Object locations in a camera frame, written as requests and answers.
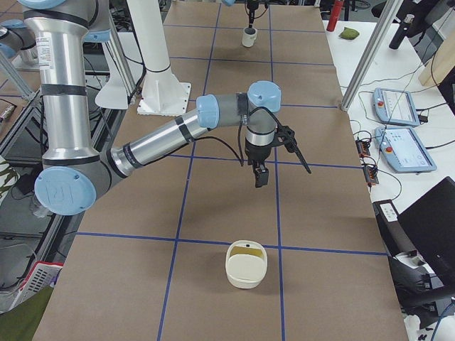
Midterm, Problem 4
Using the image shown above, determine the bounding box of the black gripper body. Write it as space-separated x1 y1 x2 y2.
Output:
246 0 259 11
245 140 272 166

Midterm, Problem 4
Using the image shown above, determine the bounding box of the white ribbed cup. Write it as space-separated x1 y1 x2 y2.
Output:
242 27 257 48

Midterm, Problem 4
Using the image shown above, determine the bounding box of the red fire extinguisher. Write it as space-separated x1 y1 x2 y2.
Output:
326 0 344 32

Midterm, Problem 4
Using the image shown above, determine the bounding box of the white oval bowl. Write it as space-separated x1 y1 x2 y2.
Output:
225 240 268 289

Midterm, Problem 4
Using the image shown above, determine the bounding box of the green bean bag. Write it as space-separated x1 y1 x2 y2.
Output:
338 27 360 40

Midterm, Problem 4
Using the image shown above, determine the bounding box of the orange black usb hub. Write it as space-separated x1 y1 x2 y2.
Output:
363 164 379 188
355 139 371 158

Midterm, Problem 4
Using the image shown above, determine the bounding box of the black label box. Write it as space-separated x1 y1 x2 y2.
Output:
373 200 408 256

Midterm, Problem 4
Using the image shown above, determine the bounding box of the blue teach pendant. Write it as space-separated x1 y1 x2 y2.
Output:
375 126 437 173
373 87 420 127

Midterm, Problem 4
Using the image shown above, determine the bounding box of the black thermos bottle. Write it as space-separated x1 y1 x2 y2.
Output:
388 13 415 50

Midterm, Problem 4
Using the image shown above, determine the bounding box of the black monitor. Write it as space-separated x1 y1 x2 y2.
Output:
398 176 454 285

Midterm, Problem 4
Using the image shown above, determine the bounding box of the wooden board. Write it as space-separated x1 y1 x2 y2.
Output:
419 9 454 87

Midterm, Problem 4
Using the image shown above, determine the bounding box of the black braided cable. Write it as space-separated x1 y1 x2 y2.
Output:
191 113 250 168

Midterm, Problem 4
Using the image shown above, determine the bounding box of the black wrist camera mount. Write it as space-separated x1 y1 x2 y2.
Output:
273 124 312 174

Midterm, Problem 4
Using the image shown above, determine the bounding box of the white camera stand pole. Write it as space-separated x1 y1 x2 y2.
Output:
127 0 171 72

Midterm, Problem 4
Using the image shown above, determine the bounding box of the aluminium frame post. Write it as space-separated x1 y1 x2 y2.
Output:
340 0 403 112

